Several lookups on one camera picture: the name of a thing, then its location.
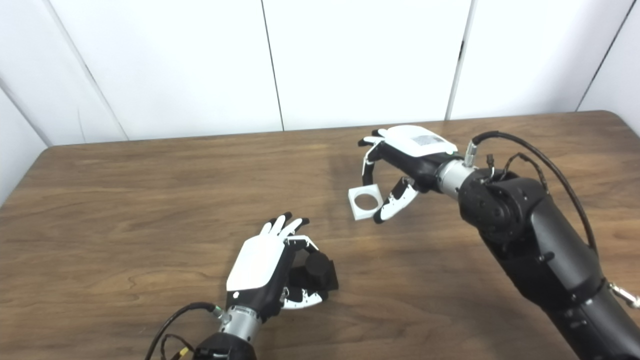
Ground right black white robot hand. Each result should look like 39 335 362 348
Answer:
357 125 458 224

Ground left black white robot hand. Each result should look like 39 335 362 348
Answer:
226 212 326 321

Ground black peg with square base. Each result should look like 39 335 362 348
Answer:
289 251 339 293

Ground white square piece with hole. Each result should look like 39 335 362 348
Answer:
348 184 385 221

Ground silver metal clasp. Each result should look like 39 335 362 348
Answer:
607 281 640 308

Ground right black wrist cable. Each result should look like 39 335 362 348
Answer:
465 131 599 253

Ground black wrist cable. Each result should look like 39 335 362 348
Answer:
145 301 223 360
465 131 599 253

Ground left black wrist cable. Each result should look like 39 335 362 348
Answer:
145 301 223 360

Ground thin black wire bundle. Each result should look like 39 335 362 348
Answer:
485 152 548 193

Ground thin wires with yellow connector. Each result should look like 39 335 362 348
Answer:
160 333 196 360

